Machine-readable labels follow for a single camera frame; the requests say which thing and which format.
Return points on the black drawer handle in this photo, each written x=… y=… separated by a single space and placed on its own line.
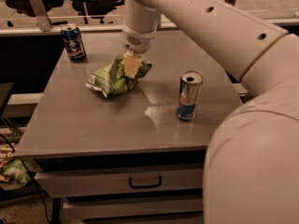
x=151 y=183

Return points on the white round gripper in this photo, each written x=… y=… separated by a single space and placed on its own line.
x=137 y=41

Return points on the green snack bag on floor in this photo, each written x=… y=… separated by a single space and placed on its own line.
x=17 y=171

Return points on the green jalapeno chip bag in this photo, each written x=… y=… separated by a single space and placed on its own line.
x=111 y=79

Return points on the left metal bracket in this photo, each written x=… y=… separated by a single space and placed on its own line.
x=42 y=18

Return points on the grey drawer cabinet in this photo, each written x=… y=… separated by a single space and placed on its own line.
x=84 y=147

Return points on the black office chair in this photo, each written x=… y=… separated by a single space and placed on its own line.
x=19 y=13

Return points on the silver blue redbull can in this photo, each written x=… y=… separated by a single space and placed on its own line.
x=190 y=85

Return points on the dark blue soda can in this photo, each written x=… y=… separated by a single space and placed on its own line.
x=73 y=43

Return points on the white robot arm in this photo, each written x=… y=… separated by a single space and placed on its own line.
x=251 y=171

